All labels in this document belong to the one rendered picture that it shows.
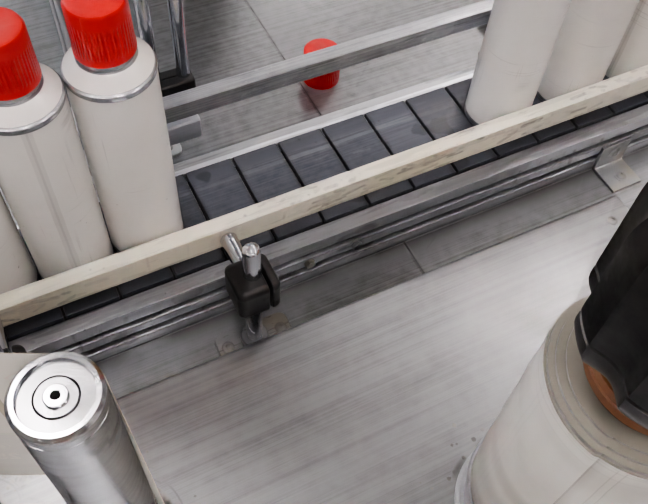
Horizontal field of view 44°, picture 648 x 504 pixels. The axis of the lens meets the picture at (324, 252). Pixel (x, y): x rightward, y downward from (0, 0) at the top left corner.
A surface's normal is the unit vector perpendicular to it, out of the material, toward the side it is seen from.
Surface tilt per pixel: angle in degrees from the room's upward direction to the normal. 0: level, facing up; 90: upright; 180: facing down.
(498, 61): 90
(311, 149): 0
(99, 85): 42
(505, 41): 90
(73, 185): 90
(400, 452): 0
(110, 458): 90
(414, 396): 0
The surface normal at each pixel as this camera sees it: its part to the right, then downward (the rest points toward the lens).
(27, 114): 0.37, 0.07
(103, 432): 0.86, 0.44
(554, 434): -0.90, 0.35
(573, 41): -0.61, 0.64
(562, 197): 0.05, -0.55
